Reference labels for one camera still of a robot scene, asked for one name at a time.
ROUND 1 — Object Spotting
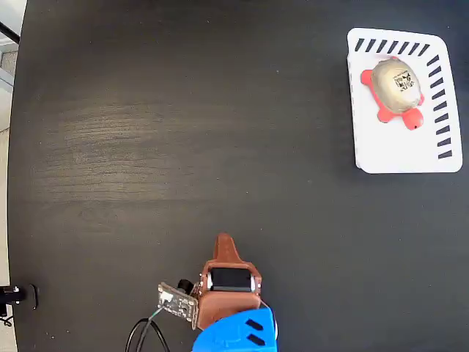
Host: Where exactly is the red turtle toy gold shell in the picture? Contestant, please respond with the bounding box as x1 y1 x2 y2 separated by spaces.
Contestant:
360 55 426 131

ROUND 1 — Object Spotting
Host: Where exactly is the white slotted tray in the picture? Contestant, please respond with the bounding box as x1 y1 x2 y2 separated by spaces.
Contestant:
346 27 464 175

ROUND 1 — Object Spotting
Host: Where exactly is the black table clamp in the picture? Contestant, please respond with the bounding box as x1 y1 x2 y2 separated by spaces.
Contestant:
0 284 40 318

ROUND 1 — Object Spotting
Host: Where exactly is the black metal bar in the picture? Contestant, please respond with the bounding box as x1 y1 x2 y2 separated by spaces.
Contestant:
0 21 21 44

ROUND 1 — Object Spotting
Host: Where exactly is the bare circuit board camera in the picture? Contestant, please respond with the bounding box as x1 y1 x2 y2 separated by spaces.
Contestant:
156 279 201 331

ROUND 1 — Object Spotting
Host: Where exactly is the black camera cable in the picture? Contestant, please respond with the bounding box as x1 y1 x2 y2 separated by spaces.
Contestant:
125 307 171 352

